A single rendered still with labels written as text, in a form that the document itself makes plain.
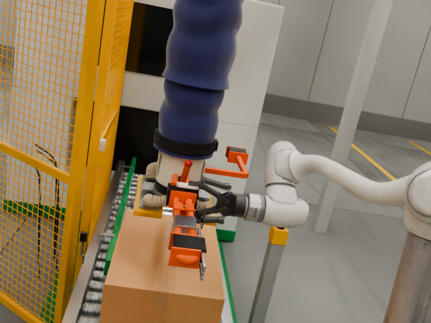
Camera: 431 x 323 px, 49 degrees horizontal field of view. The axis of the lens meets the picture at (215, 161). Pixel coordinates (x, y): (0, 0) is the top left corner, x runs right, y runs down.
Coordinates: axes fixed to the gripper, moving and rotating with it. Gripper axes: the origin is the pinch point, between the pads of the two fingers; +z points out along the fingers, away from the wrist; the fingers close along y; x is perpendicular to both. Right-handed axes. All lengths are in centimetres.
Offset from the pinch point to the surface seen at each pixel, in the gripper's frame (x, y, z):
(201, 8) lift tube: 15, -58, 3
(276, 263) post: 44, 43, -51
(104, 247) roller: 92, 72, 27
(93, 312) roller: 37, 73, 26
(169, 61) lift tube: 20.9, -39.3, 10.2
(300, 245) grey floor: 234, 127, -137
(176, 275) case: 6.1, 31.7, -3.3
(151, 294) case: -4.6, 33.3, 5.1
